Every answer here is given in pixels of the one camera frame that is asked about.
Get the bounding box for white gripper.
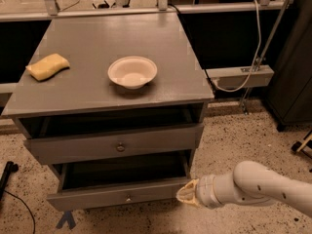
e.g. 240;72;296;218
176;175;221;209

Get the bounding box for grey drawer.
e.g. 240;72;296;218
24;124;204;165
47;150;192;212

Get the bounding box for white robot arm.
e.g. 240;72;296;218
176;161;312;216

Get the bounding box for grey top drawer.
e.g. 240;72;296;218
24;124;204;165

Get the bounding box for grey wooden drawer cabinet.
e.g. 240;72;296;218
1;12;215;187

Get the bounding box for black caster wheel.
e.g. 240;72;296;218
292;130;312;159

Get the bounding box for white paper bowl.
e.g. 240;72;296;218
107;57;158;90

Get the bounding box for dark cabinet at right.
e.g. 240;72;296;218
264;0;312;132

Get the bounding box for black stand foot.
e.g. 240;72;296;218
0;161;19;201

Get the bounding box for yellow sponge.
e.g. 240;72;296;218
26;54;70;81

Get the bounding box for black floor cable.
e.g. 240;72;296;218
3;189;36;234

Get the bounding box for black cable on cabinet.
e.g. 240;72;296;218
167;3;217;93

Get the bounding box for white cable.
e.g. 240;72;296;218
211;0;263;94

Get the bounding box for grey metal rail frame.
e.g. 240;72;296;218
0;0;293;22

